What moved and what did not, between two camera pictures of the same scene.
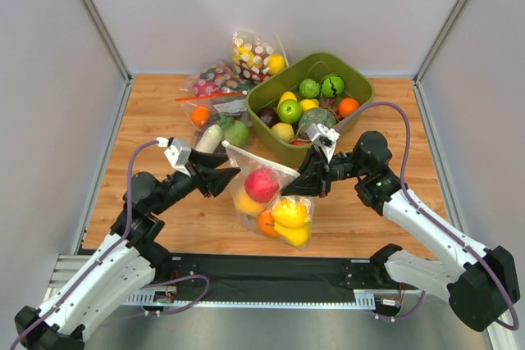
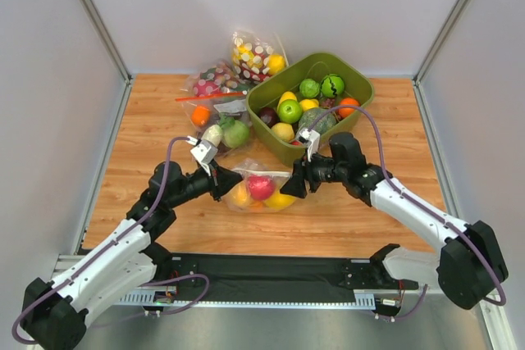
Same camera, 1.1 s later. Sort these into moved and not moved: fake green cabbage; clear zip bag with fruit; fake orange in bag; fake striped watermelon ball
Moved: clear zip bag with fruit
Not moved: fake orange in bag; fake green cabbage; fake striped watermelon ball
